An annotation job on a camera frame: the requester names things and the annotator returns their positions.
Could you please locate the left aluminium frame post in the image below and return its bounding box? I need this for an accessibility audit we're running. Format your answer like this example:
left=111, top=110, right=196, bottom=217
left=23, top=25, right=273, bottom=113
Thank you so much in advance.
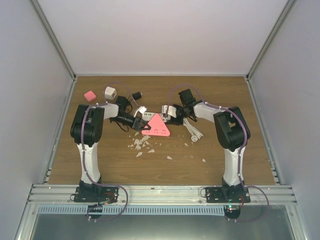
left=29, top=0, right=77, bottom=81

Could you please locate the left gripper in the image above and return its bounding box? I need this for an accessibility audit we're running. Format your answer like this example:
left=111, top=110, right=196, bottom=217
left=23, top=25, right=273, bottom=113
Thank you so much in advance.
left=112, top=113, right=151, bottom=131

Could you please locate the small pink plug adapter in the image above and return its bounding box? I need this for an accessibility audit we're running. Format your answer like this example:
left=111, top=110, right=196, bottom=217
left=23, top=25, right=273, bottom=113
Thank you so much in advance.
left=83, top=90, right=97, bottom=102

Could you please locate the grey slotted cable duct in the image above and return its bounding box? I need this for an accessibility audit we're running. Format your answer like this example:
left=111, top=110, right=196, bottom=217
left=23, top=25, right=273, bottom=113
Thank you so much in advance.
left=38, top=204, right=225, bottom=216

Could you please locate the right aluminium frame post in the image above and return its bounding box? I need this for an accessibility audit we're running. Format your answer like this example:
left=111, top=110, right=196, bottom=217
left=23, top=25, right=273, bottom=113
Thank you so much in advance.
left=245, top=0, right=297, bottom=82

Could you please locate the black power adapter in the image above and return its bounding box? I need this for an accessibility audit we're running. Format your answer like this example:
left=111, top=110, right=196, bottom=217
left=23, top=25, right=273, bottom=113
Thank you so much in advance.
left=132, top=92, right=143, bottom=101

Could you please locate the white power strip cable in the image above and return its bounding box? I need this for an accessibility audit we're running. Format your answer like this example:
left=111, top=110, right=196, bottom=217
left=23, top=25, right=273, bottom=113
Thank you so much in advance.
left=182, top=117, right=203, bottom=142

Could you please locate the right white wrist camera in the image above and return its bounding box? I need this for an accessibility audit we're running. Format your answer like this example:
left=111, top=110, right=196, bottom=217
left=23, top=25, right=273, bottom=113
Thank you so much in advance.
left=161, top=105, right=177, bottom=118

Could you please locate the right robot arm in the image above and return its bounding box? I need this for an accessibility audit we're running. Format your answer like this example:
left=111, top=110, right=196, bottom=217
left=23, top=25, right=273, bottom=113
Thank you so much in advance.
left=161, top=88, right=251, bottom=203

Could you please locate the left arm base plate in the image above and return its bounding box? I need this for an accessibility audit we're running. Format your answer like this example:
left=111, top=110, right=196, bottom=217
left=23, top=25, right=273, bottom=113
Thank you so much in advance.
left=70, top=186, right=119, bottom=204

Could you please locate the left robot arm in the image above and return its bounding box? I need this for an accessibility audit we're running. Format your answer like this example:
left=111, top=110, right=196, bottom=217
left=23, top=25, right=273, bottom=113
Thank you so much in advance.
left=70, top=97, right=151, bottom=202

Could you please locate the white power strip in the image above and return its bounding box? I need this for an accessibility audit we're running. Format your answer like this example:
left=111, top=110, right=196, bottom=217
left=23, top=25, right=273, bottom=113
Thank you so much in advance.
left=142, top=112, right=170, bottom=123

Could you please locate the white tiger cube socket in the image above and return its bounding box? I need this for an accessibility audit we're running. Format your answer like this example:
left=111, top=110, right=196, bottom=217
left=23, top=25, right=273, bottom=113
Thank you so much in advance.
left=103, top=86, right=117, bottom=101

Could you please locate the aluminium frame post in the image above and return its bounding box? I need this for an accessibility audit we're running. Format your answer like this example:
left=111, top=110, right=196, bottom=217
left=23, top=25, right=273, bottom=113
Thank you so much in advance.
left=29, top=0, right=77, bottom=81
left=245, top=0, right=297, bottom=82

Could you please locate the large pink socket block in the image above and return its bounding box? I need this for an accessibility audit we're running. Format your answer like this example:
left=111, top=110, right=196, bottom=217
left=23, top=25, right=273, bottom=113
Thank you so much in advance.
left=141, top=113, right=171, bottom=137

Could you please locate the aluminium front rail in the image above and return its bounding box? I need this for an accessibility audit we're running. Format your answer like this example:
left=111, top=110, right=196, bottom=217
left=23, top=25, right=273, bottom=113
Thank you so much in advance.
left=27, top=184, right=298, bottom=206

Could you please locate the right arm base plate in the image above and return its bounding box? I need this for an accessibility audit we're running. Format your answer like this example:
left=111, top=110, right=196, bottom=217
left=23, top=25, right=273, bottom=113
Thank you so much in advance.
left=203, top=185, right=251, bottom=204

